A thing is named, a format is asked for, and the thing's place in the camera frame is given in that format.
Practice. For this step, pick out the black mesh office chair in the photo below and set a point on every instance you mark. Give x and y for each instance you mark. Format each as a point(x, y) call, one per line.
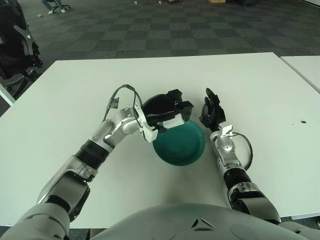
point(13, 55)

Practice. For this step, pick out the white side table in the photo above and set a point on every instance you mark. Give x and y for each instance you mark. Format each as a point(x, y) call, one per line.
point(306, 68)

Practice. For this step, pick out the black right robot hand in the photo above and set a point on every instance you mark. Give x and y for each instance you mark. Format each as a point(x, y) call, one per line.
point(215, 113)

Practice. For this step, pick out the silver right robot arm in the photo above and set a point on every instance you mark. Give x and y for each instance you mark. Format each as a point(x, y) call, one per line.
point(228, 150)

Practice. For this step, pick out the white charger block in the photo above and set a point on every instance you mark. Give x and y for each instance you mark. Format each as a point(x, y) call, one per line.
point(173, 123)

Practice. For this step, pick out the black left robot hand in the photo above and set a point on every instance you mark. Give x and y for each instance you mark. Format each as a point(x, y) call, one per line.
point(160, 107)

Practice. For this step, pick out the black swivel chair base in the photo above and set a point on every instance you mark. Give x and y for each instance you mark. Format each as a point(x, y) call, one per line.
point(66, 6)

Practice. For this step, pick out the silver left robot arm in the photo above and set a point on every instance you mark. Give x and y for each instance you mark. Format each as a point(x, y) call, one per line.
point(75, 172)

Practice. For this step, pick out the grey robot torso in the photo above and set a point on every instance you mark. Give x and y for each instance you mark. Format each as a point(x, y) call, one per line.
point(175, 222)

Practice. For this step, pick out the seated person in jeans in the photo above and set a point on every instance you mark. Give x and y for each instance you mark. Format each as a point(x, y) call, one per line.
point(48, 3)

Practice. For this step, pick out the brown cardboard box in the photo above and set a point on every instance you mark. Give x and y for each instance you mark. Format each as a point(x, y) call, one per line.
point(217, 1)

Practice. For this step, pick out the teal green plate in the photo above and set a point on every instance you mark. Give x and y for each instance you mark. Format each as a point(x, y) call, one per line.
point(182, 147)

